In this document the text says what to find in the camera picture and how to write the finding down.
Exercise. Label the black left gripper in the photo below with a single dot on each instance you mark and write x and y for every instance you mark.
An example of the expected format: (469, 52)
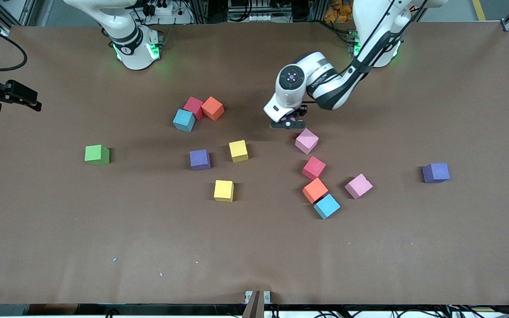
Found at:
(302, 113)

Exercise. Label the pink foam cube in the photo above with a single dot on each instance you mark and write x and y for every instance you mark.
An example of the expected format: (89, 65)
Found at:
(292, 117)
(306, 141)
(358, 186)

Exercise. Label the red foam cube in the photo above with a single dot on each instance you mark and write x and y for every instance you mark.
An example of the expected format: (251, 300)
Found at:
(313, 168)
(193, 106)

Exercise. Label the yellow foam cube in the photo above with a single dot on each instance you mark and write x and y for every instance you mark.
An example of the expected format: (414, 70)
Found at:
(238, 150)
(223, 190)

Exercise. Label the orange foam cube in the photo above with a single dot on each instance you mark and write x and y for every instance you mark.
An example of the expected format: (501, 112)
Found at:
(315, 190)
(213, 108)

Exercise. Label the purple foam cube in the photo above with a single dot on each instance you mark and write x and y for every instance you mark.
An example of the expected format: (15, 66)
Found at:
(199, 159)
(435, 172)

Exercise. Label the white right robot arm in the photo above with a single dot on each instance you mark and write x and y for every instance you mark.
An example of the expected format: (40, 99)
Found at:
(133, 53)

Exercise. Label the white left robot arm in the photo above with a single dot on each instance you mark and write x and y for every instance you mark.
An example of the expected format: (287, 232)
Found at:
(325, 84)

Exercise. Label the blue foam cube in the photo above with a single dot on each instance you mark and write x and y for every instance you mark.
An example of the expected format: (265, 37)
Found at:
(184, 120)
(326, 206)

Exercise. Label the green foam cube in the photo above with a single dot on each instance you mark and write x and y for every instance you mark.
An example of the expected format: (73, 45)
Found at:
(97, 155)

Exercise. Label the white power strip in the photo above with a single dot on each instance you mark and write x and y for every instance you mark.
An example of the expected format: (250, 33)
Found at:
(254, 17)
(159, 9)

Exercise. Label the bag of orange fruits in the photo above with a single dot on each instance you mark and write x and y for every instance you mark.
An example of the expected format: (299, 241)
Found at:
(340, 13)

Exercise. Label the brown paper table cover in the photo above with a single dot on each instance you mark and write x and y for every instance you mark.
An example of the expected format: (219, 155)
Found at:
(254, 247)

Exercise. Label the small metal table bracket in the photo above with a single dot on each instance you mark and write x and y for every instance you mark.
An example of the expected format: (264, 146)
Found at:
(248, 296)

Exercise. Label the brown tapered post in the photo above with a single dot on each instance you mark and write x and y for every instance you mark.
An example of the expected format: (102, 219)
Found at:
(254, 309)

